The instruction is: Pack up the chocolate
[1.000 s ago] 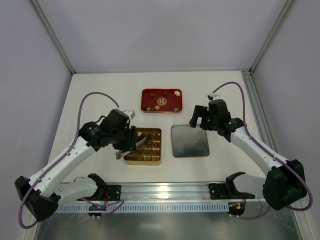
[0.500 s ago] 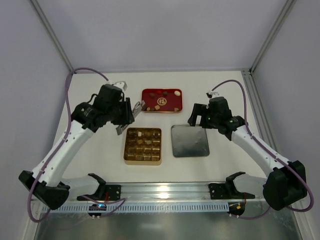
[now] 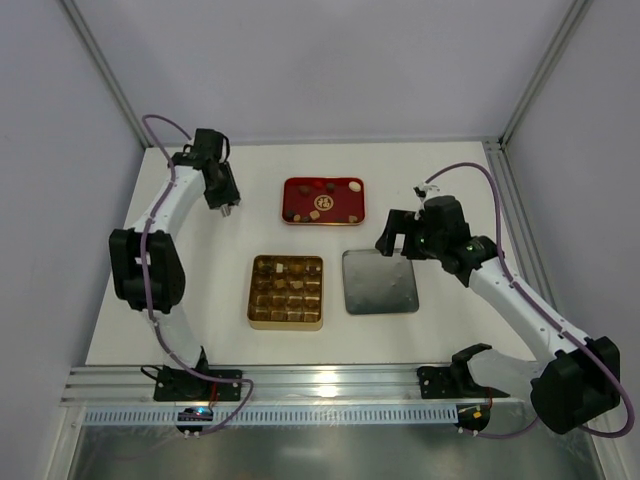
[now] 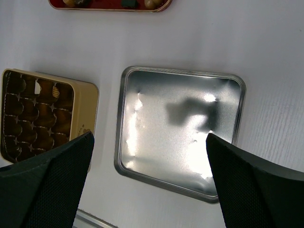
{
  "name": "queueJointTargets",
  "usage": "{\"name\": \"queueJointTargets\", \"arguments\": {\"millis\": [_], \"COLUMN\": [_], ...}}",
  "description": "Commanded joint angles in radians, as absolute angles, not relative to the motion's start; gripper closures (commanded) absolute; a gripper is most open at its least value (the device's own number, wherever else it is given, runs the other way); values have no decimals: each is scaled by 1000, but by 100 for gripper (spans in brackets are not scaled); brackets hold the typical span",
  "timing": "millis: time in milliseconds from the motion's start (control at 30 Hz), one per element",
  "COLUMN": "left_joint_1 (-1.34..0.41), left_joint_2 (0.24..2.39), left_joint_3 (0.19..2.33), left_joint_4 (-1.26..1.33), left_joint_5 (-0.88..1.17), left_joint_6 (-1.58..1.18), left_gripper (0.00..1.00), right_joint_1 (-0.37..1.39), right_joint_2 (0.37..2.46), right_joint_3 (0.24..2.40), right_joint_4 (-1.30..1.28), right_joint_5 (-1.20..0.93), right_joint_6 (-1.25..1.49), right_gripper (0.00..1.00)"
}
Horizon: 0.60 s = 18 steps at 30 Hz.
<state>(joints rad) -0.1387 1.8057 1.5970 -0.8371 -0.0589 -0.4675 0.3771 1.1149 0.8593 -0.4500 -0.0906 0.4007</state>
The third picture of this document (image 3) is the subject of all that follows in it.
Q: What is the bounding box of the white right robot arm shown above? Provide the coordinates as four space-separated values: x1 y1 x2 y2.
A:
375 195 628 434

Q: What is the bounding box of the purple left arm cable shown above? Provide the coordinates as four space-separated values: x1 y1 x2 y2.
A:
139 114 255 437

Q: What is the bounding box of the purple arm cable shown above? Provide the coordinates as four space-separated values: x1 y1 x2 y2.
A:
424 162 634 440
139 114 255 437

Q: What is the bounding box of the aluminium frame post right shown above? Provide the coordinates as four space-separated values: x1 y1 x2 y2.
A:
499 0 593 150

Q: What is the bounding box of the aluminium frame post left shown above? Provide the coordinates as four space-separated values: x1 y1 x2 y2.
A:
57 0 152 149

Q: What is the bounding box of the aluminium front rail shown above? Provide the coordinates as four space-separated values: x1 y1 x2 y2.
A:
62 363 541 404

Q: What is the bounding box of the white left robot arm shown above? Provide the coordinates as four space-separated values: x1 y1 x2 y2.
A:
109 129 241 401

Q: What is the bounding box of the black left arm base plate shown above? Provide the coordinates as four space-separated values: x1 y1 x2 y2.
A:
146 367 243 402

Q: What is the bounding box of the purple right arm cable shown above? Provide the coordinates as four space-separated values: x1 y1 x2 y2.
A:
424 162 634 440

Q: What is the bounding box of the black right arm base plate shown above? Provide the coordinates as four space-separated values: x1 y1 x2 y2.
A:
416 364 485 399

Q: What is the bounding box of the slotted cable duct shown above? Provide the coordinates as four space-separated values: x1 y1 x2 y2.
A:
83 404 458 428

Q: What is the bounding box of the silver tin lid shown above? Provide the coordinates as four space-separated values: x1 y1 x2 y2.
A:
342 249 420 316

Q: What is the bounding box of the aluminium frame post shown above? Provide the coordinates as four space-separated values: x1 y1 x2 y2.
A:
57 0 152 149
499 0 593 150

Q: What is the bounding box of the red chocolate tray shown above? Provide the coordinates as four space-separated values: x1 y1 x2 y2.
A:
281 177 366 226

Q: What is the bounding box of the gold chocolate tin box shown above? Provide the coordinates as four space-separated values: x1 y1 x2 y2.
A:
247 254 324 332

